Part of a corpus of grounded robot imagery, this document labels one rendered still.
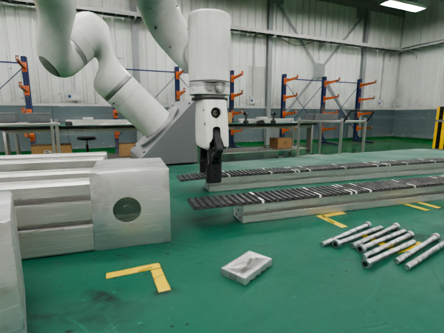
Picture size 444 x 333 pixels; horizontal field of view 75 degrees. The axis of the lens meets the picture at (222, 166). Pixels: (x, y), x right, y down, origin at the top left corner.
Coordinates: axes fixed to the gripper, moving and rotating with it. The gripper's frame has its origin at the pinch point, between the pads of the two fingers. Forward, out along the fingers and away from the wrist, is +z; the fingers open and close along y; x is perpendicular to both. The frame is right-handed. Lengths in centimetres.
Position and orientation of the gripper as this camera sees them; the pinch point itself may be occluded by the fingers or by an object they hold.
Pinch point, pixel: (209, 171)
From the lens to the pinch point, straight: 62.3
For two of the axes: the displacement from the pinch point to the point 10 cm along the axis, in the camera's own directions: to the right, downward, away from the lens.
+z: 0.0, 9.8, 1.7
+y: -3.1, -1.7, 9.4
